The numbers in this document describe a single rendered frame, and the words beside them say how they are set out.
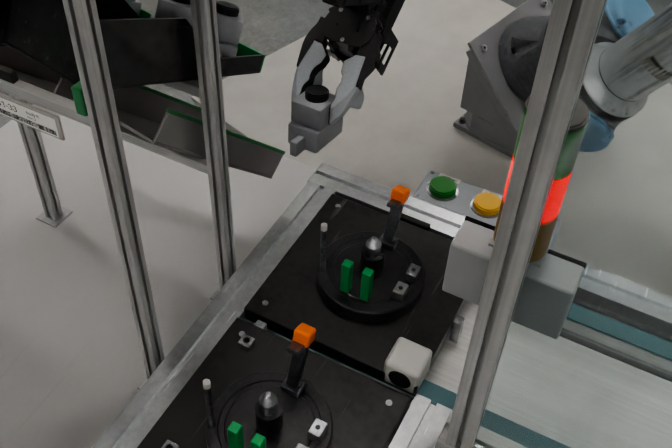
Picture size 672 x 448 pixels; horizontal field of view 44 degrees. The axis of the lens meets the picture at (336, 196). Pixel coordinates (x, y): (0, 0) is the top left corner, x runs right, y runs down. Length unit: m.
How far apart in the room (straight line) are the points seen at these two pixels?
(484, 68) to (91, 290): 0.72
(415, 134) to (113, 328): 0.63
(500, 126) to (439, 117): 0.13
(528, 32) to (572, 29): 0.85
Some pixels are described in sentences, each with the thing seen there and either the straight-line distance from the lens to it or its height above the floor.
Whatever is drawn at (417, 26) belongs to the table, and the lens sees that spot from 1.77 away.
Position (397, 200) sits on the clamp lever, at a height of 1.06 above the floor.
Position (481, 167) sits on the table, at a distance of 1.45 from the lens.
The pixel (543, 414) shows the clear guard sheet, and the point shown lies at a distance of 0.90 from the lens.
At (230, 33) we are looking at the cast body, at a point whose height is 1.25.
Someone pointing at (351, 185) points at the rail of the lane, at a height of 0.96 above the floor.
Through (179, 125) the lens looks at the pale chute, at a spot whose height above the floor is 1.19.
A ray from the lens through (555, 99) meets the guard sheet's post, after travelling 0.61.
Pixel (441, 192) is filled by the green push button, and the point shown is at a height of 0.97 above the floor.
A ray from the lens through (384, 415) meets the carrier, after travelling 0.99.
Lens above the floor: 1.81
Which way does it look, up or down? 44 degrees down
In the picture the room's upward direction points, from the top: 3 degrees clockwise
